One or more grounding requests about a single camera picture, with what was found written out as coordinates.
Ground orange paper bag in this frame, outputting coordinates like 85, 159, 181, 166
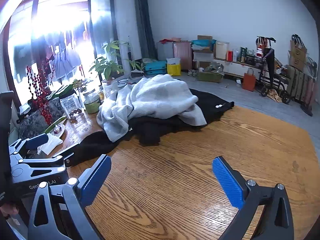
242, 67, 256, 92

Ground brown cardboard boxes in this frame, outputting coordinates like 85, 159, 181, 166
289, 34, 307, 72

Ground teal suitcase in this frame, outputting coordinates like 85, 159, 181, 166
144, 61, 167, 75

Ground pink suitcase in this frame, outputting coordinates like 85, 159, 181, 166
173, 41, 193, 70

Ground olive green crate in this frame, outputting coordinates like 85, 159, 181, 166
197, 72, 223, 83

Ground yellow bag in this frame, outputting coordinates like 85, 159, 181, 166
167, 58, 181, 76

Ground green potted plant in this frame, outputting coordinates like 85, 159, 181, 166
89, 40, 131, 81

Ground dark grey curtain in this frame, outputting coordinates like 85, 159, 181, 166
135, 0, 157, 59

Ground black garment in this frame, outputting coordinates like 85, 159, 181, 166
66, 89, 234, 167

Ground grey knit sweater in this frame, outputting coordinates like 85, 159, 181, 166
97, 74, 207, 142

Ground red berry branches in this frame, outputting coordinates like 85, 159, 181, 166
26, 60, 53, 125

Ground glass jar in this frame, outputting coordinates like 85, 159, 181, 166
82, 88, 101, 114

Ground black wheeled cart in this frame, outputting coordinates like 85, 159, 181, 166
255, 36, 291, 105

